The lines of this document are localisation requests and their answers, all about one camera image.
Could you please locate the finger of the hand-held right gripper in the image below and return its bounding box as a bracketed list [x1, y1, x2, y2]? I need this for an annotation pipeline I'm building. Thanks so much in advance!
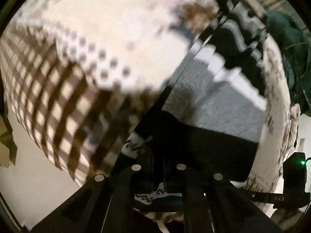
[242, 189, 273, 203]

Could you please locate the brown checked dotted blanket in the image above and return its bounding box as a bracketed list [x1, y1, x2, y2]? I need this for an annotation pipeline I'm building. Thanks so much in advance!
[0, 0, 219, 190]

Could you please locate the white floral bed sheet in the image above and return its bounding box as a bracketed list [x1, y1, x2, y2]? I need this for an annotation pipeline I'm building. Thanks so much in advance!
[233, 36, 303, 217]

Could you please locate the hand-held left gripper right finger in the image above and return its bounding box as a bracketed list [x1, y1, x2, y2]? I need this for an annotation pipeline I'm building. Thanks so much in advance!
[174, 163, 283, 233]

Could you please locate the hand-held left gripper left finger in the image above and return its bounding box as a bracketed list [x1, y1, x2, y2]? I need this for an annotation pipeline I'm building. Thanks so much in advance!
[31, 163, 144, 233]

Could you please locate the dark green cloth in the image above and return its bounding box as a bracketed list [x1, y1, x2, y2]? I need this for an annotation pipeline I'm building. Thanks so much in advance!
[264, 9, 311, 117]

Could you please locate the grey black patterned small sweater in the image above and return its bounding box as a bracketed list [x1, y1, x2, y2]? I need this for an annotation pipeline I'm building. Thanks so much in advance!
[114, 0, 271, 211]

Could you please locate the olive cloth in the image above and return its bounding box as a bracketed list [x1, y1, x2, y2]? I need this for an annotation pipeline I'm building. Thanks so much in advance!
[0, 112, 18, 168]

